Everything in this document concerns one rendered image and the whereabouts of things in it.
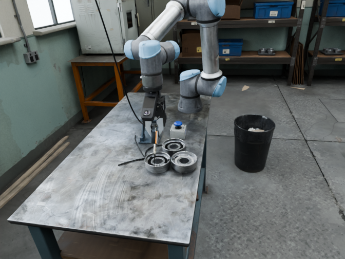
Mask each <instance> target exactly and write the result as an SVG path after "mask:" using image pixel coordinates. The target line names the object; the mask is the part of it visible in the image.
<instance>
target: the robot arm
mask: <svg viewBox="0 0 345 259"><path fill-rule="evenodd" d="M224 13H225V0H171V1H170V2H169V3H168V4H167V5H166V9H165V10H164V11H163V12H162V13H161V14H160V15H159V16H158V17H157V18H156V19H155V20H154V22H153V23H152V24H151V25H150V26H149V27H148V28H147V29H146V30H145V31H144V32H143V33H142V34H141V35H140V36H139V37H138V38H137V39H136V40H129V41H127V42H126V43H125V46H124V52H125V55H126V56H127V57H128V58H129V59H133V60H140V66H141V75H142V76H140V79H142V84H143V90H144V91H148V92H146V93H145V96H144V101H143V106H142V111H141V119H142V122H143V124H144V126H145V128H146V130H147V132H148V133H149V135H150V136H151V132H152V125H151V124H152V122H153V121H154V118H155V117H157V118H158V117H159V116H160V117H159V118H158V119H157V120H156V122H157V125H158V131H159V133H158V135H159V138H160V137H161V136H162V134H163V132H164V128H165V123H166V119H167V115H166V112H165V109H166V105H165V96H161V89H162V84H163V78H162V65H164V64H166V63H169V62H172V61H174V60H175V59H176V58H178V56H179V54H180V48H179V46H178V44H177V43H176V42H174V41H166V42H160V41H161V40H162V39H163V38H164V37H165V35H166V34H167V33H168V32H169V31H170V30H171V29H172V27H173V26H174V25H175V24H176V22H179V21H181V20H182V19H183V18H185V17H189V16H191V17H196V23H197V24H199V25H200V35H201V49H202V63H203V71H202V72H201V73H200V70H197V69H193V70H187V71H184V72H182V73H181V74H180V100H179V104H178V110H179V111H180V112H182V113H186V114H194V113H198V112H200V111H201V110H203V104H202V101H201V98H200V95H205V96H211V97H220V96H222V94H223V92H224V90H225V87H226V77H225V76H222V71H221V70H220V69H219V43H218V23H219V22H220V20H221V17H222V16H223V15H224ZM163 105H164V109H163Z"/></svg>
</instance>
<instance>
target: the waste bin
mask: <svg viewBox="0 0 345 259"><path fill-rule="evenodd" d="M275 126H276V125H275V123H274V121H273V120H272V119H270V118H268V117H266V116H262V115H256V114H246V115H241V116H238V117H237V118H236V119H235V120H234V135H235V165H236V167H238V168H239V169H241V170H243V171H246V172H259V171H262V170H263V169H264V168H265V164H266V160H267V156H268V153H269V149H270V144H271V140H272V136H273V133H274V129H275ZM249 128H253V129H255V130H256V128H259V129H260V130H264V131H263V132H253V131H248V130H249Z"/></svg>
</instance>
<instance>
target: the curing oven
mask: <svg viewBox="0 0 345 259"><path fill-rule="evenodd" d="M71 2H72V7H73V12H74V17H75V22H76V27H77V30H78V35H79V40H80V45H81V50H82V53H86V56H89V53H112V52H111V48H110V45H109V42H108V38H107V35H106V32H105V29H104V26H103V23H102V20H101V17H100V14H99V11H98V8H97V5H96V3H95V0H71ZM97 3H98V5H99V9H100V12H101V15H102V18H103V21H104V24H105V27H106V30H107V33H108V36H109V40H110V43H111V46H112V49H113V53H120V54H121V56H124V53H125V52H124V46H125V43H126V42H127V41H129V40H136V39H137V38H138V37H139V23H138V17H137V7H136V0H97Z"/></svg>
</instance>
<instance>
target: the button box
mask: <svg viewBox="0 0 345 259"><path fill-rule="evenodd" d="M185 136H186V125H181V126H180V127H177V126H175V125H174V124H173V125H172V127H171V129H170V138H178V139H182V140H184V139H185Z"/></svg>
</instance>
